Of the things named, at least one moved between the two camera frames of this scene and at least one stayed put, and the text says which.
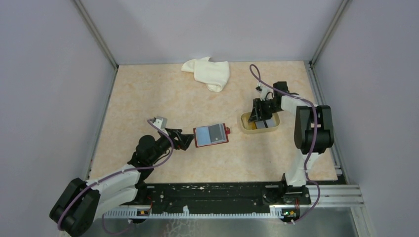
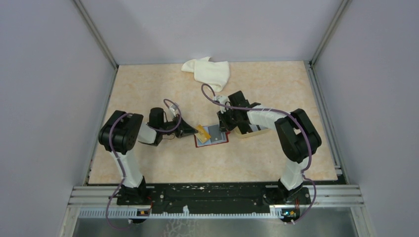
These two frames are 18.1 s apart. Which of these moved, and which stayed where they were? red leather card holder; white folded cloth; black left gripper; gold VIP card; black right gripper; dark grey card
Moved: black right gripper; black left gripper; gold VIP card
Stayed: dark grey card; red leather card holder; white folded cloth
